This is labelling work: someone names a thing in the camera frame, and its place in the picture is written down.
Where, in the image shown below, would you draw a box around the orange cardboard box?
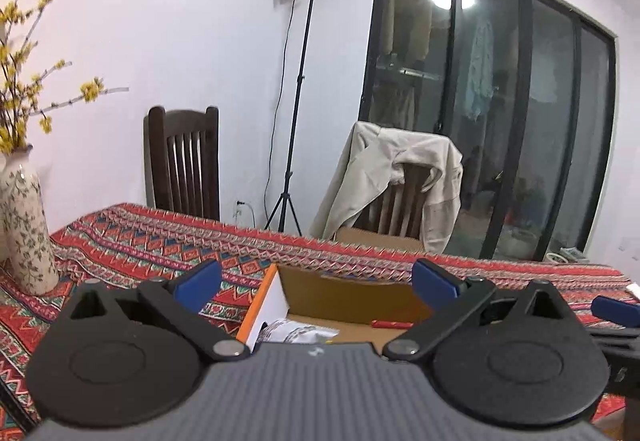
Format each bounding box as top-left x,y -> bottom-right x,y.
236,263 -> 436,357

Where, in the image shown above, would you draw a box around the brown wooden chair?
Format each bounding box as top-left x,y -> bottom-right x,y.
334,163 -> 433,252

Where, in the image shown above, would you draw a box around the yellow flower branches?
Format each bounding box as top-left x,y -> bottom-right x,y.
0,0 -> 130,154

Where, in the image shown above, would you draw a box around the black light stand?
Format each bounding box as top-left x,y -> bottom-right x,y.
264,0 -> 321,236

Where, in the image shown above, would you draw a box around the white silver packet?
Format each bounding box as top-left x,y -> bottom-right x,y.
257,318 -> 338,346

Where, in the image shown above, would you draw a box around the floral ceramic vase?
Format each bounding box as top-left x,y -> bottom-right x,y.
0,145 -> 60,296

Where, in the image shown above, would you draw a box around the red patterned tablecloth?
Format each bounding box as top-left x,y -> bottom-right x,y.
0,202 -> 640,441

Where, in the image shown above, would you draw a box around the dark wooden chair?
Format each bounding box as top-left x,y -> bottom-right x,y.
144,106 -> 221,222

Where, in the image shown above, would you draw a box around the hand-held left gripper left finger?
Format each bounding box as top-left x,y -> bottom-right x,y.
70,260 -> 251,363

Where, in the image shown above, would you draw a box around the black-framed glass sliding door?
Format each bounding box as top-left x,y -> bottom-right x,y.
357,0 -> 617,264

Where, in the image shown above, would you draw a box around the beige jacket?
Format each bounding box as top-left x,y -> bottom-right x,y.
307,121 -> 463,254

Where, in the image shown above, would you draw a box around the hanging light blue garment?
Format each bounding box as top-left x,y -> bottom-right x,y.
465,18 -> 496,122

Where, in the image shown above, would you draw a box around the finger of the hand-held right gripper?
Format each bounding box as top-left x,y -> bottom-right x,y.
591,296 -> 640,322

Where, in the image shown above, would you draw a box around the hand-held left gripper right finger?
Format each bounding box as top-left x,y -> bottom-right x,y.
382,258 -> 571,363

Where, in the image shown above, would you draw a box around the small white floor object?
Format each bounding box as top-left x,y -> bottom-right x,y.
545,246 -> 591,264

